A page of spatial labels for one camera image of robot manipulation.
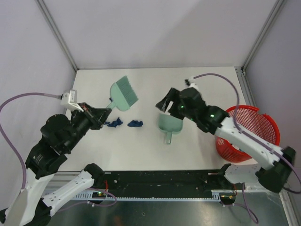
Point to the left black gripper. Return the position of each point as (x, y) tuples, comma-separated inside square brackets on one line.
[(98, 116)]

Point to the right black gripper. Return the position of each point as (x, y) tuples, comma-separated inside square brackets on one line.
[(163, 105)]

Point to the green dustpan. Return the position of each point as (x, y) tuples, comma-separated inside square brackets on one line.
[(170, 126)]

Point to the green hand brush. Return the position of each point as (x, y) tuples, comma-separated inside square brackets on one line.
[(122, 95)]

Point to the blue paper scrap large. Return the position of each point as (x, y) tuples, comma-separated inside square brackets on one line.
[(135, 123)]

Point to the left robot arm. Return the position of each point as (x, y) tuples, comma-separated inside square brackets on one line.
[(59, 136)]

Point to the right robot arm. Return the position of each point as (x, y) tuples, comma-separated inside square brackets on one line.
[(274, 164)]

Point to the blue paper scrap middle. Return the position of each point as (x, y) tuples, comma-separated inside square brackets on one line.
[(115, 123)]

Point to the red mesh basket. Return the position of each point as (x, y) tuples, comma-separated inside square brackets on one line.
[(261, 125)]

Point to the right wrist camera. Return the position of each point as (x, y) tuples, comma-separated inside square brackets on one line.
[(190, 83)]

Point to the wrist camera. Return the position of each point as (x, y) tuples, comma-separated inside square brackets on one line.
[(190, 83), (69, 101)]

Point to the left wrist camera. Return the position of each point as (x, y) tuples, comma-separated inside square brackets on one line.
[(69, 101)]

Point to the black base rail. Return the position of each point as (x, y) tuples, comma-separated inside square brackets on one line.
[(167, 184)]

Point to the left aluminium frame post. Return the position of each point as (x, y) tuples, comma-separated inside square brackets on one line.
[(56, 32)]

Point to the aluminium frame post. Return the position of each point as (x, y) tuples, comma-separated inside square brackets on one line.
[(272, 17), (56, 32)]

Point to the right aluminium frame post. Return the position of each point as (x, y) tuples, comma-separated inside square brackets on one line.
[(272, 17)]

